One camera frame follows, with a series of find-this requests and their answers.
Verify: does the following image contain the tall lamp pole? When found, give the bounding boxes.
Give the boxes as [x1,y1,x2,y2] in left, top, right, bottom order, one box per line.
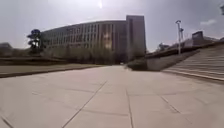
[175,19,185,56]

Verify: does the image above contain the dark layered tree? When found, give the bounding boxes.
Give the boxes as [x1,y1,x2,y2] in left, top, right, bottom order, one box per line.
[26,28,47,55]

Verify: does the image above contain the row of small trees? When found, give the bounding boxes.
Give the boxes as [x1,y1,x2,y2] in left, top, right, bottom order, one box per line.
[42,44,117,66]

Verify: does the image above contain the grey concrete slab plaza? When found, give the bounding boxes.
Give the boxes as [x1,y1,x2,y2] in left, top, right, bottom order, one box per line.
[0,64,224,128]

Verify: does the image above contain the low concrete wall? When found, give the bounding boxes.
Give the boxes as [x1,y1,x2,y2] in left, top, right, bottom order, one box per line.
[145,49,202,72]

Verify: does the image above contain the wide concrete steps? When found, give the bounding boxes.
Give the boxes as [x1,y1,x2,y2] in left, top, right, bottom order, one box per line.
[161,43,224,83]

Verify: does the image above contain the distant row of trees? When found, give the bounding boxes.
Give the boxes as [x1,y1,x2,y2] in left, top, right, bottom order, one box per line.
[0,41,69,66]

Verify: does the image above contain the large curved dark building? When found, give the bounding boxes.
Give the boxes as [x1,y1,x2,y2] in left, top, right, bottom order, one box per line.
[40,14,148,66]

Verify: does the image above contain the dark green bush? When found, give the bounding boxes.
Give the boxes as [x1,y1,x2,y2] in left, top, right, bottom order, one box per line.
[125,58,149,72]

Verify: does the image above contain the flat grass bed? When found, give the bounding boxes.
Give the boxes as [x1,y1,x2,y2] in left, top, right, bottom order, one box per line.
[0,63,108,79]

